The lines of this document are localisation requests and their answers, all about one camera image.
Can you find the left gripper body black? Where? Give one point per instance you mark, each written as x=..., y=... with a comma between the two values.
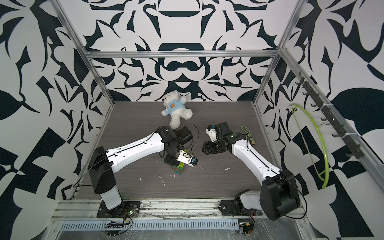
x=172, y=158

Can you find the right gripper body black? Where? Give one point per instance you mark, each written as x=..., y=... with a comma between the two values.
x=214, y=147

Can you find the green lego brick long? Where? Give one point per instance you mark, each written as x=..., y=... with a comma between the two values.
x=178, y=170

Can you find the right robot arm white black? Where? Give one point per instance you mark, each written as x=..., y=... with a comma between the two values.
x=279, y=194

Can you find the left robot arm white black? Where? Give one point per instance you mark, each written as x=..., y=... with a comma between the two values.
x=105, y=163

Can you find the white teddy bear blue shirt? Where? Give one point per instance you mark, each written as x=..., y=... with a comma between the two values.
x=174, y=105

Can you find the black connector box right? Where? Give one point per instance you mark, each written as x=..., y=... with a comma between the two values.
x=245, y=228

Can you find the black usb hub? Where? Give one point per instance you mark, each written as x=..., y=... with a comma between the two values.
x=114, y=226

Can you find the green plastic hanger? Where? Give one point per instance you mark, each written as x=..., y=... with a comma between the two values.
x=325, y=174

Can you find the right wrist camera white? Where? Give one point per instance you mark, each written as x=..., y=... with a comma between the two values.
x=212, y=133

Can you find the flag pattern keychain pouch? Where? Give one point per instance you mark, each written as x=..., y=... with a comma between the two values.
x=252, y=141

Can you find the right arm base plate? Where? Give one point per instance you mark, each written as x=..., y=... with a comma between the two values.
x=235, y=208

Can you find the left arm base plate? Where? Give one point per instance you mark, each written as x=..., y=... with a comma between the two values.
x=124, y=210

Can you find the white vented cable duct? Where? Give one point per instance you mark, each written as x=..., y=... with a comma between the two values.
x=143, y=225

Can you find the aluminium frame crossbar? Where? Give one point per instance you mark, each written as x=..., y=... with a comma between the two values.
x=179, y=54

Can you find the black wall hook rack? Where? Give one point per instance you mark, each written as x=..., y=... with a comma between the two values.
x=331, y=117

